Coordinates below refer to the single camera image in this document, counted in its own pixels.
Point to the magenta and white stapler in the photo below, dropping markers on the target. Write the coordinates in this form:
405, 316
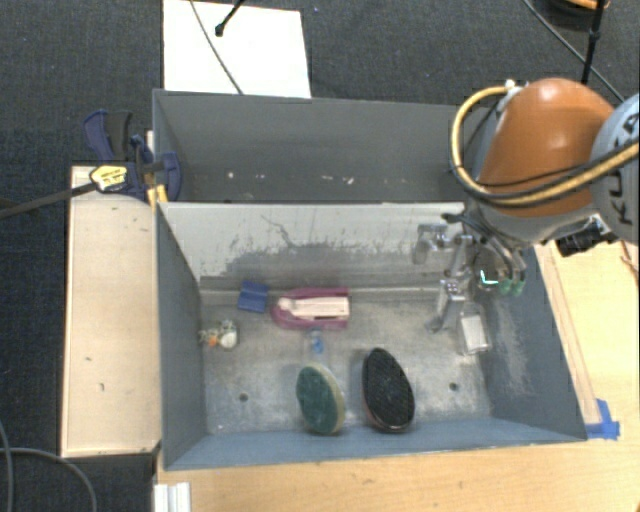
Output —
312, 309

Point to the pale wood board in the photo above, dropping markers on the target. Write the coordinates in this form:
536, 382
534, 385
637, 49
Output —
112, 310

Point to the black oval brush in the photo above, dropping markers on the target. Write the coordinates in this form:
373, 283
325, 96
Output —
387, 390

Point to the small clear plastic bottle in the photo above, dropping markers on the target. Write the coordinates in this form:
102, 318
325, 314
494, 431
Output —
315, 345

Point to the small white toy animal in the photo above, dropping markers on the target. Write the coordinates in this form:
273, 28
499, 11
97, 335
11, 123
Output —
226, 336

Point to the black cylinder on white bracket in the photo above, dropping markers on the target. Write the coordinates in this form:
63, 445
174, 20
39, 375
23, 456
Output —
582, 239

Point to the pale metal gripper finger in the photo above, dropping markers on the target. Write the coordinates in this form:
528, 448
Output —
450, 305
474, 334

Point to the green and yellow round sponge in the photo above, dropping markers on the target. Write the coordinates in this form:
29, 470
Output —
319, 400

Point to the grey metal bin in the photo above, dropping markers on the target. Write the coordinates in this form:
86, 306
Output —
280, 385

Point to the blue clip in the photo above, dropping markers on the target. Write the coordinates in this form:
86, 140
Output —
252, 296

